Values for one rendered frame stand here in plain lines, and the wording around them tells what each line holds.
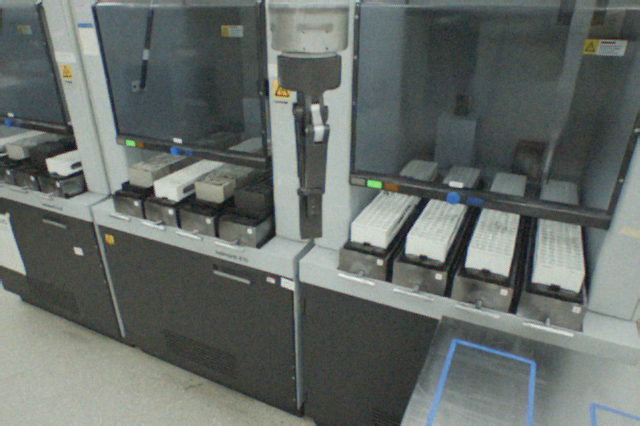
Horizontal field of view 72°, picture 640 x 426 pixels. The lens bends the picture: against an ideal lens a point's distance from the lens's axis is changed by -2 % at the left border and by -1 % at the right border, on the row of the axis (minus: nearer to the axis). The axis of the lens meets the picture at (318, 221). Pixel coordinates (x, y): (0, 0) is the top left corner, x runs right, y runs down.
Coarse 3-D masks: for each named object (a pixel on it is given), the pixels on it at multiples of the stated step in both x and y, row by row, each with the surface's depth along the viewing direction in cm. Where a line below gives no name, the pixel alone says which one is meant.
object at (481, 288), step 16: (464, 256) 116; (464, 272) 107; (480, 272) 107; (512, 272) 110; (464, 288) 108; (480, 288) 106; (496, 288) 104; (512, 288) 103; (480, 304) 106; (496, 304) 106
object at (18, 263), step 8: (0, 216) 194; (8, 216) 191; (0, 224) 197; (8, 224) 194; (0, 232) 200; (8, 232) 196; (0, 240) 203; (8, 240) 200; (0, 248) 206; (8, 248) 203; (16, 248) 199; (0, 256) 209; (8, 256) 206; (16, 256) 202; (0, 264) 213; (8, 264) 209; (16, 264) 206; (24, 272) 205
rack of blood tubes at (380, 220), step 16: (368, 208) 129; (384, 208) 129; (400, 208) 130; (352, 224) 120; (368, 224) 120; (384, 224) 120; (400, 224) 128; (352, 240) 122; (368, 240) 119; (384, 240) 117
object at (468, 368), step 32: (448, 320) 91; (448, 352) 82; (480, 352) 82; (512, 352) 82; (544, 352) 82; (576, 352) 82; (416, 384) 75; (448, 384) 75; (480, 384) 75; (512, 384) 75; (544, 384) 75; (576, 384) 75; (608, 384) 75; (416, 416) 70; (448, 416) 70; (480, 416) 69; (512, 416) 69; (544, 416) 69; (576, 416) 69; (608, 416) 69
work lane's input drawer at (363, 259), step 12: (420, 204) 145; (408, 228) 131; (348, 240) 122; (396, 240) 124; (348, 252) 119; (360, 252) 118; (372, 252) 116; (384, 252) 116; (348, 264) 121; (360, 264) 119; (372, 264) 117; (384, 264) 116; (348, 276) 117; (360, 276) 118; (372, 276) 119; (384, 276) 117
